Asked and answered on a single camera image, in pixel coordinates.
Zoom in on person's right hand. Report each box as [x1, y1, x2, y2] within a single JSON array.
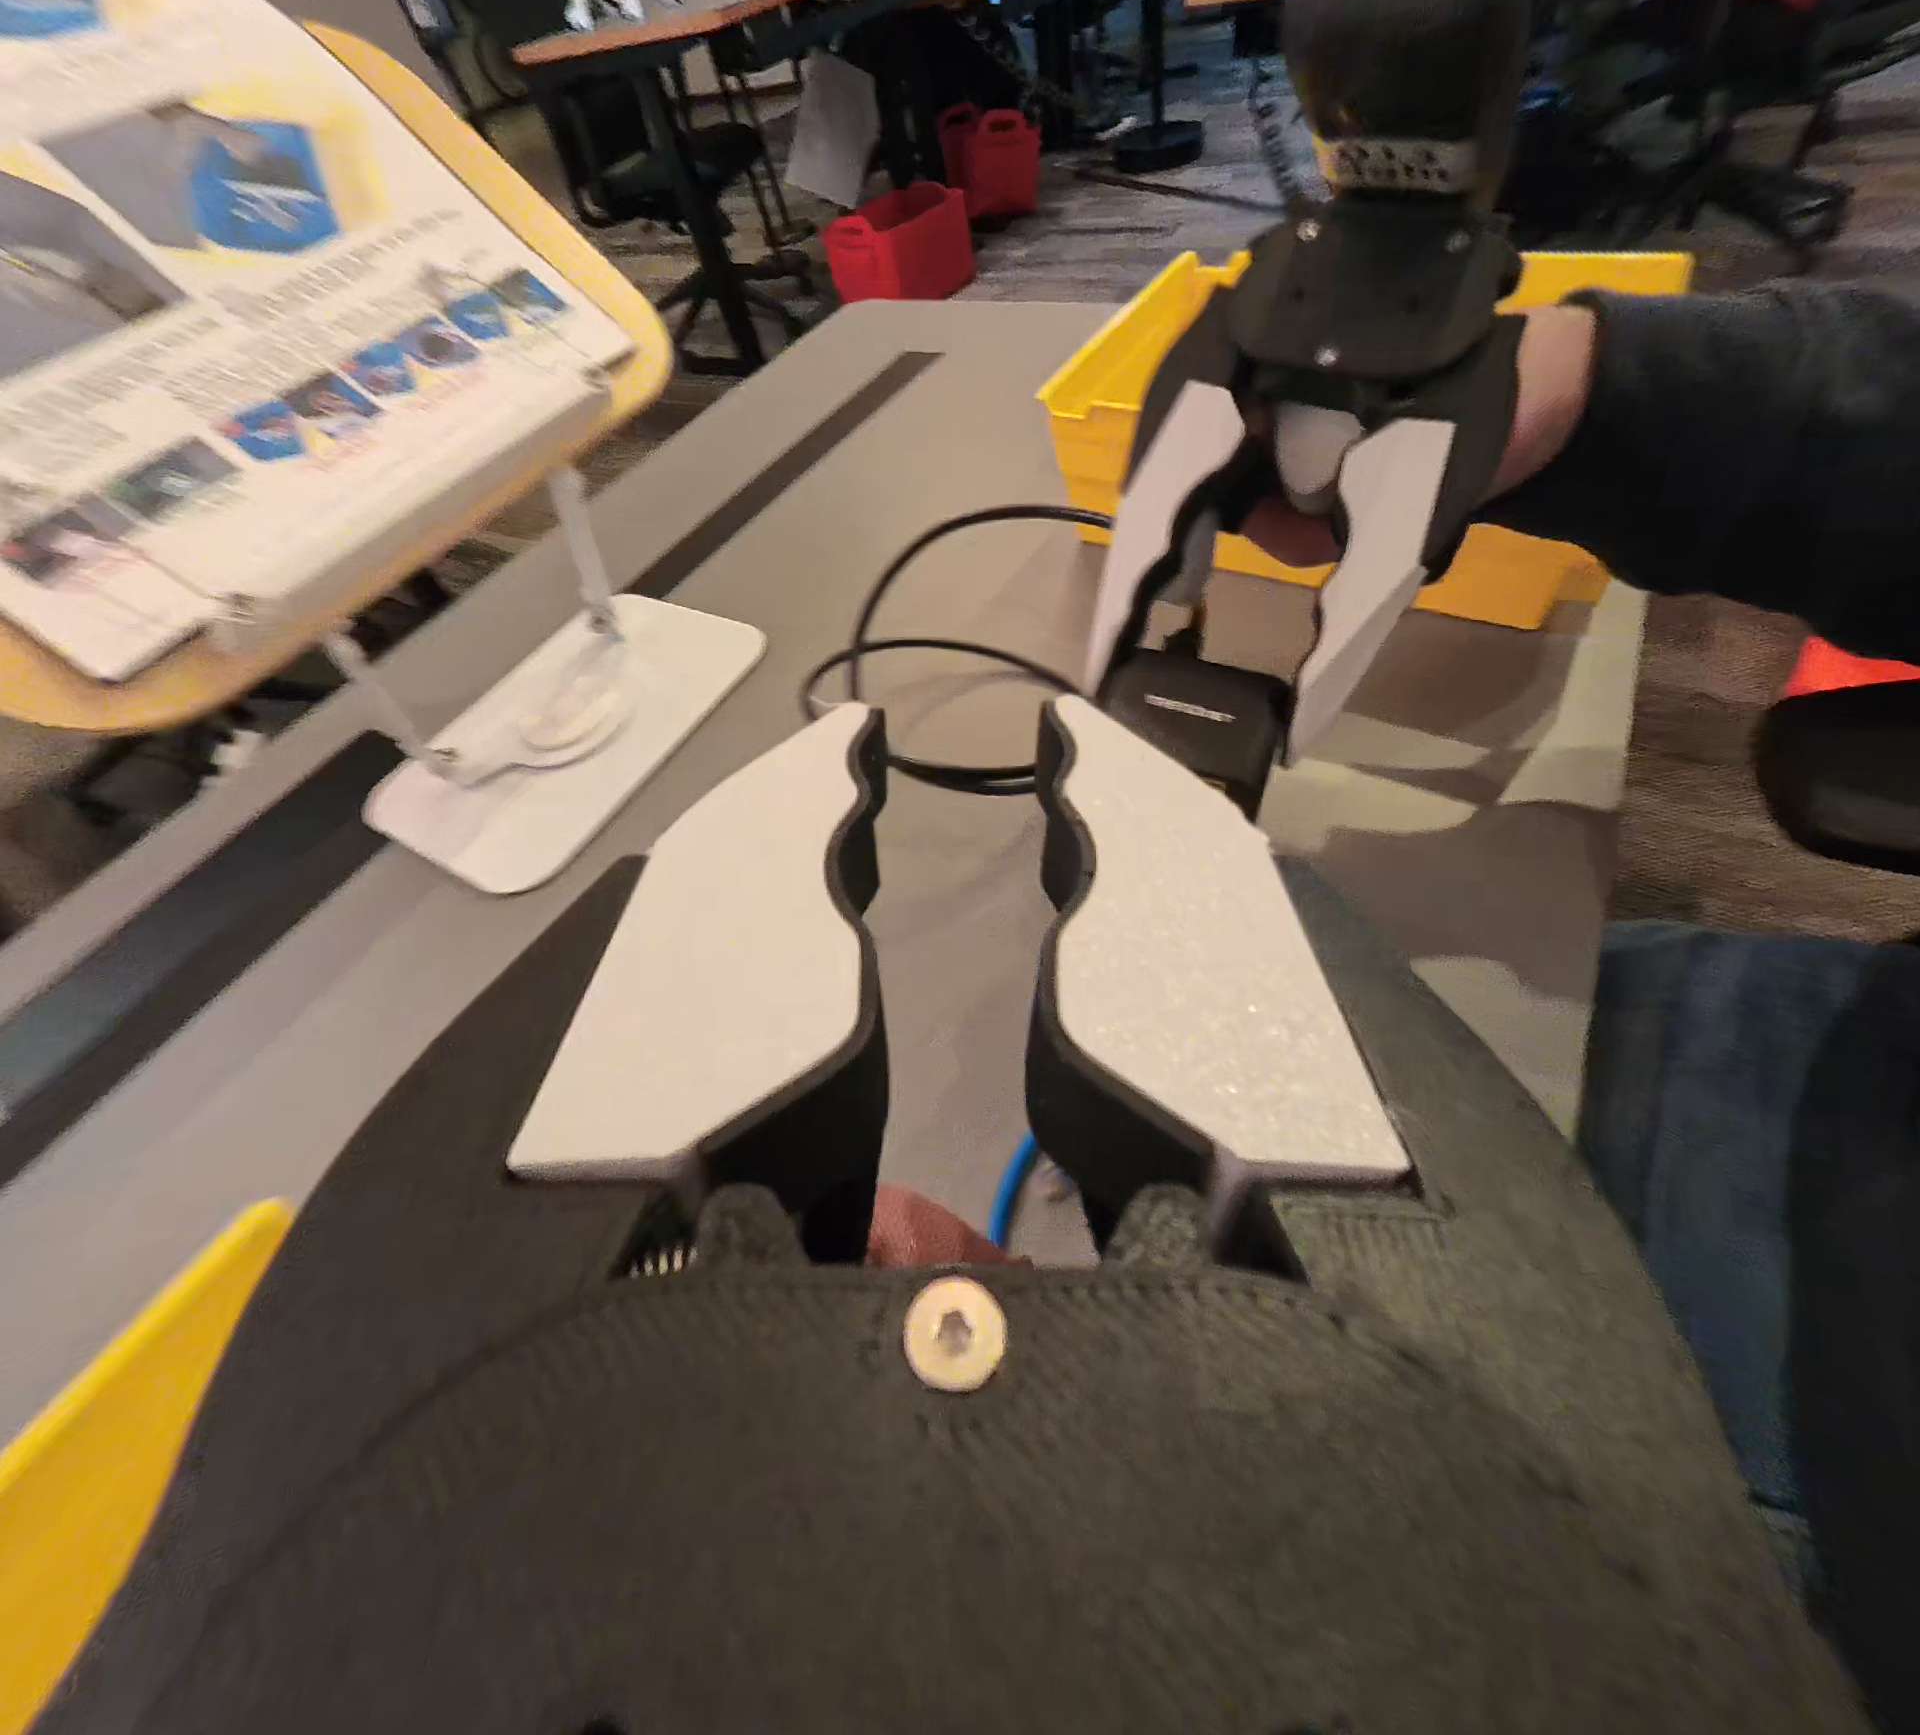
[[1483, 301, 1602, 509]]

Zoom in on brochure on white stand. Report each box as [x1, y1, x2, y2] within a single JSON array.
[[0, 0, 770, 897]]

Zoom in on person's blue jeans leg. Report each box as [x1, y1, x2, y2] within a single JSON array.
[[1574, 921, 1920, 1735]]

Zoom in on red plastic bin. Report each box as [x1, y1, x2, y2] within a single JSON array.
[[936, 105, 1046, 223], [820, 181, 977, 305]]

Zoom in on black adapter cable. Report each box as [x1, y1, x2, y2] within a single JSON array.
[[802, 505, 1120, 799]]

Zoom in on person's right forearm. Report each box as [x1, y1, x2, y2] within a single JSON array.
[[1500, 279, 1920, 663]]

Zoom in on black ethernet adapter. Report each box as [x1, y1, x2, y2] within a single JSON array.
[[1102, 643, 1295, 819]]

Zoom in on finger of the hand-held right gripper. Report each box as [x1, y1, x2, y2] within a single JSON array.
[[1283, 415, 1457, 771], [1080, 379, 1249, 717]]

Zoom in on white paper sheet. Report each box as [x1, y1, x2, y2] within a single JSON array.
[[786, 47, 882, 209]]

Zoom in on blue ethernet cable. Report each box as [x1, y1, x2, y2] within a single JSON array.
[[981, 1135, 1052, 1257]]

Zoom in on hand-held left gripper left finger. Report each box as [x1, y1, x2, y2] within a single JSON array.
[[506, 699, 894, 1269]]

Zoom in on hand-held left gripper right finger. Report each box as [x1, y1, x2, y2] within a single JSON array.
[[1025, 693, 1418, 1269]]

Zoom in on yellow plastic bin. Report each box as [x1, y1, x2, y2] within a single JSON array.
[[1038, 249, 1698, 633], [0, 1197, 298, 1735]]

